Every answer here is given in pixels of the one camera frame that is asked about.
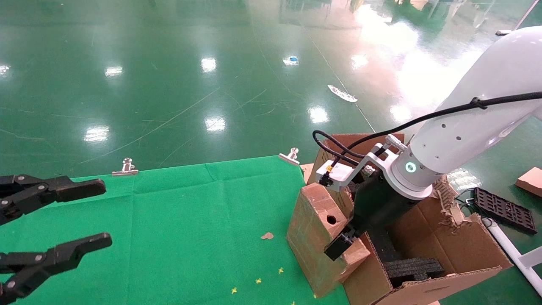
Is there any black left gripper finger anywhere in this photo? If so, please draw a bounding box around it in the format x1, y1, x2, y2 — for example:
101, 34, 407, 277
0, 175, 106, 226
0, 233, 113, 305

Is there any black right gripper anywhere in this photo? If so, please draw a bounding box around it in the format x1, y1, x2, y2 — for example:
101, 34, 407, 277
325, 169, 422, 261

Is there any small taped cardboard box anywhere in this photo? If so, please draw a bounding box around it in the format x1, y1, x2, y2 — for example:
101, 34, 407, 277
287, 182, 371, 298

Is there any large open cardboard carton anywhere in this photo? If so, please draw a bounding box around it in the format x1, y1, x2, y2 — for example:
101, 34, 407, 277
306, 133, 513, 305

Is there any flat cardboard piece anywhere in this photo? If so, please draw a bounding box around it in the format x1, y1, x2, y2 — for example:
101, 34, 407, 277
516, 167, 542, 197

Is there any silver metal binder clip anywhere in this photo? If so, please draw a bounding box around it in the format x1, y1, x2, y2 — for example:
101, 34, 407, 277
112, 158, 139, 177
279, 147, 300, 166

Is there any black foam block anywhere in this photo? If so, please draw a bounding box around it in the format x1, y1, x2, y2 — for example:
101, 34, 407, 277
368, 229, 445, 288

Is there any green table cloth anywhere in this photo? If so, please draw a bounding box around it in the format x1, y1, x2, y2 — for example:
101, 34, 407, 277
0, 155, 350, 305

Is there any white paper litter scrap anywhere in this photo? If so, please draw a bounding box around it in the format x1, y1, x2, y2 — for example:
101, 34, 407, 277
327, 84, 358, 103

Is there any black perforated plastic tray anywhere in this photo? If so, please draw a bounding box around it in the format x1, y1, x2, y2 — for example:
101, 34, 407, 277
473, 187, 537, 234

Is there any white metal frame leg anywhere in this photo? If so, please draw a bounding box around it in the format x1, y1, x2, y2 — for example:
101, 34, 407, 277
486, 218, 542, 297

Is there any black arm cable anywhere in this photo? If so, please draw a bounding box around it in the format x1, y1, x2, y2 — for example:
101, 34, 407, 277
312, 91, 542, 168

